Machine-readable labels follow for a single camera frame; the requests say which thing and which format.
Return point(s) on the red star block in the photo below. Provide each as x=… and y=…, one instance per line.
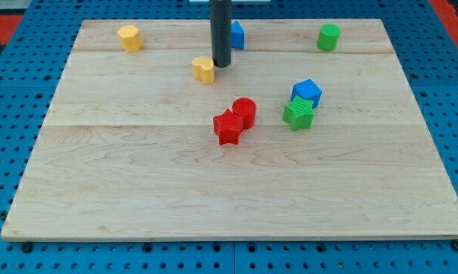
x=228, y=126

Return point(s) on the yellow hexagon block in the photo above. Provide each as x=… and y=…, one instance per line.
x=130, y=38

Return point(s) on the green cylinder block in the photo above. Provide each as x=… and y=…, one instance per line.
x=328, y=37

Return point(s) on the light wooden board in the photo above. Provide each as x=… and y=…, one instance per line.
x=127, y=151

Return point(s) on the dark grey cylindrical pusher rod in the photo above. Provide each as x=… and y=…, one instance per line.
x=220, y=24

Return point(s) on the yellow heart block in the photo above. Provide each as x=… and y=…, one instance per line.
x=203, y=69

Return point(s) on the blue cube block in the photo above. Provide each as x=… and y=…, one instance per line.
x=307, y=90

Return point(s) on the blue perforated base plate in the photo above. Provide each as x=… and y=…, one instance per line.
x=33, y=60

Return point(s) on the blue triangular block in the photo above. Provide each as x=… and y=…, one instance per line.
x=237, y=36

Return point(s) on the green star block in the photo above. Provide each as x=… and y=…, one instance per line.
x=299, y=113

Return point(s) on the red cylinder block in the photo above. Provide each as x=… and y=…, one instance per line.
x=246, y=108

